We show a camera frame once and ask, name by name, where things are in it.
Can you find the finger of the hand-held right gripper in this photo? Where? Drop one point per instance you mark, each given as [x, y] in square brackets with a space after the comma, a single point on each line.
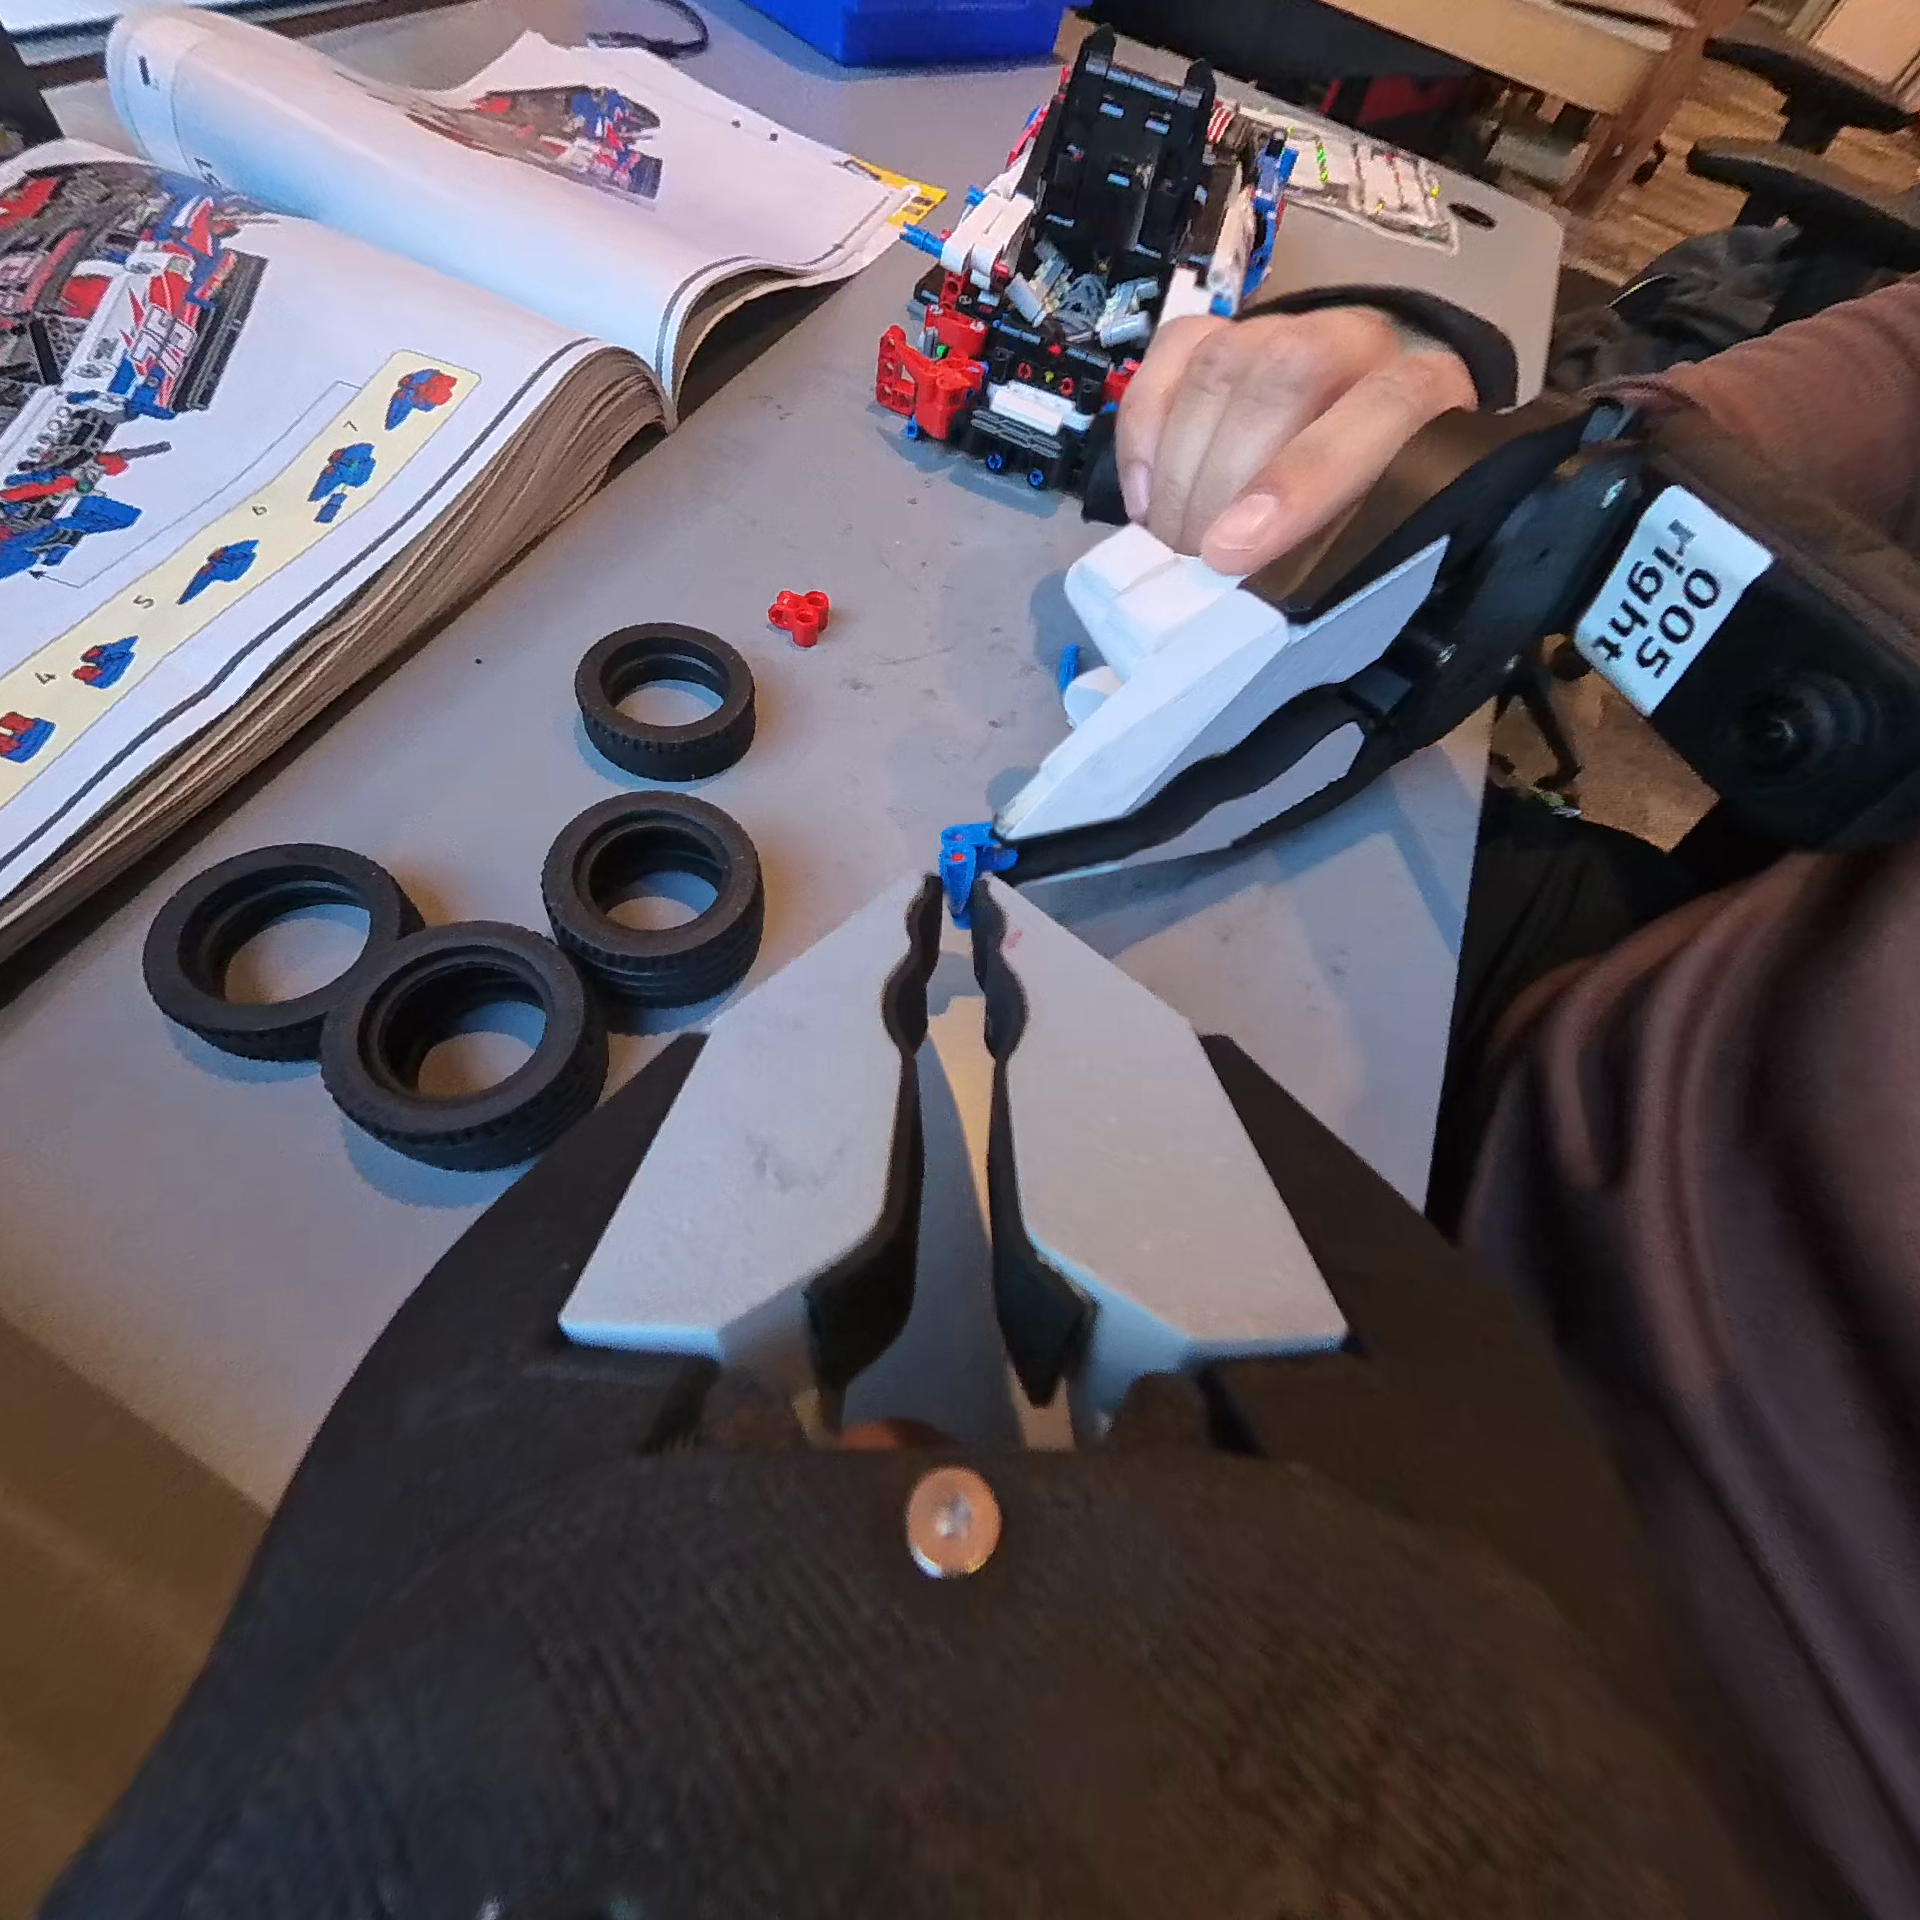
[1172, 839]
[1201, 704]

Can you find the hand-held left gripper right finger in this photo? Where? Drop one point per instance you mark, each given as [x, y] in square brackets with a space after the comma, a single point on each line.
[1172, 1184]

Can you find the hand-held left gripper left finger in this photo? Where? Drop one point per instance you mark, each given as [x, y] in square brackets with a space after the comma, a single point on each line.
[764, 1184]

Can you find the blue pointed brick assembly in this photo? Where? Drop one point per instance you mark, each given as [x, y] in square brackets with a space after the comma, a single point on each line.
[962, 868]

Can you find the person's right forearm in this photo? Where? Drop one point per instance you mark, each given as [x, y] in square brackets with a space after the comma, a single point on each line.
[1815, 435]

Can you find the grey desk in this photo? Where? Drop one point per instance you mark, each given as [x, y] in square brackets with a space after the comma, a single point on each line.
[902, 721]

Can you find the person's right hand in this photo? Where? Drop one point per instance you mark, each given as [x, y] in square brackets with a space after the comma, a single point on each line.
[1277, 404]

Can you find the wide black rubber tyre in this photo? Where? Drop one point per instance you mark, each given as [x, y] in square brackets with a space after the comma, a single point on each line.
[735, 914]
[579, 1066]

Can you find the sticker sheet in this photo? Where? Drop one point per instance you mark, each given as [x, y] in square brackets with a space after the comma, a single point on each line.
[1381, 188]

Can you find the small red connector brick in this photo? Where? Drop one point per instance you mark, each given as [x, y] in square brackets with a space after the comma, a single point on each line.
[798, 615]

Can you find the black office chair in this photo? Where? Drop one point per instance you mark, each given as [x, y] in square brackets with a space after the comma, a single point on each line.
[1815, 195]

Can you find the narrow black rubber tyre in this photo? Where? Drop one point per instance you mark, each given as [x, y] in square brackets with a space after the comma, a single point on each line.
[173, 960]
[730, 713]

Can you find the brown wooden table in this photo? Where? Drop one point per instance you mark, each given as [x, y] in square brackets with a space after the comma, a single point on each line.
[1500, 36]

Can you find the toy brick car model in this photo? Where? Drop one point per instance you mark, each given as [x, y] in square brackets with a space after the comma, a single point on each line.
[1109, 165]

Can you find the person's brown shirt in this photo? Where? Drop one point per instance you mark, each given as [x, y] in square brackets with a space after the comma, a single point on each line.
[1725, 1201]

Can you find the blue plastic bin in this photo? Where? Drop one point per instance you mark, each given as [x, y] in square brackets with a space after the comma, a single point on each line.
[902, 29]

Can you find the beige wooden table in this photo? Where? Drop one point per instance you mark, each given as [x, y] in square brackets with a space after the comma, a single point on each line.
[90, 1621]

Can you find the open instruction book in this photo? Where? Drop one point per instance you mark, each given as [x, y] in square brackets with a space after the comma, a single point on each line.
[300, 450]

